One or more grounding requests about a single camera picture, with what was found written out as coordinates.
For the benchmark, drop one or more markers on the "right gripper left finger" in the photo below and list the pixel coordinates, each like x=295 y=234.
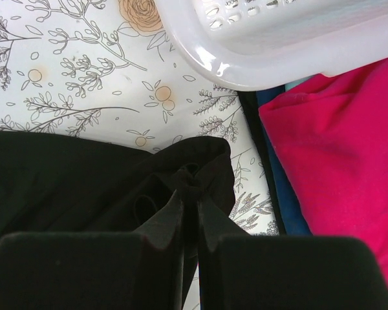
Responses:
x=142 y=269

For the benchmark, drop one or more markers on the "teal folded t shirt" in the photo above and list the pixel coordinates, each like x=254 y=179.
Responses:
x=293 y=84

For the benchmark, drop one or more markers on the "floral patterned table mat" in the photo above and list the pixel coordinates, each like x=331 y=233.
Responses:
x=108 y=71

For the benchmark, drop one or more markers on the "magenta folded t shirt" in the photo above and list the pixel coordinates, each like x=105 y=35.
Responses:
x=331 y=137

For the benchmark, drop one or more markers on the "black t shirt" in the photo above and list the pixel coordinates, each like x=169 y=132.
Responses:
x=60 y=184

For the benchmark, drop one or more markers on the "dark blue folded t shirt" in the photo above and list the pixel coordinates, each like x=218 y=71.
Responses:
x=287 y=209

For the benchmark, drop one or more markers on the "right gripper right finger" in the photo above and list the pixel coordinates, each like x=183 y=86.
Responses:
x=241 y=271

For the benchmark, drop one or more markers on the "white perforated plastic basket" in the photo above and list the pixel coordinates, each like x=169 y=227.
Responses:
x=256 y=45

